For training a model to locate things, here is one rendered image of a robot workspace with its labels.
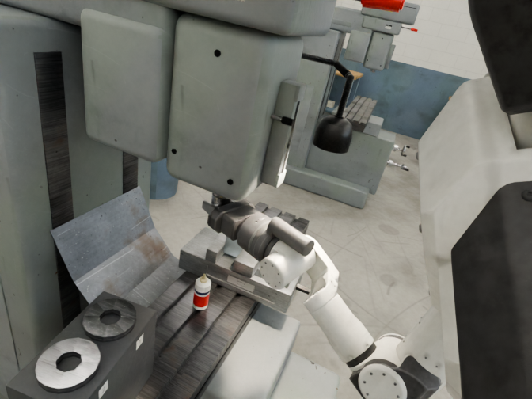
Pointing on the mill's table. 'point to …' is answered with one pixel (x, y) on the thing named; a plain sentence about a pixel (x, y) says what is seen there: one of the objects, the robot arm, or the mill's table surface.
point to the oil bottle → (201, 294)
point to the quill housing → (225, 102)
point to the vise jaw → (245, 264)
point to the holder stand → (93, 355)
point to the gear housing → (264, 13)
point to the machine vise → (207, 237)
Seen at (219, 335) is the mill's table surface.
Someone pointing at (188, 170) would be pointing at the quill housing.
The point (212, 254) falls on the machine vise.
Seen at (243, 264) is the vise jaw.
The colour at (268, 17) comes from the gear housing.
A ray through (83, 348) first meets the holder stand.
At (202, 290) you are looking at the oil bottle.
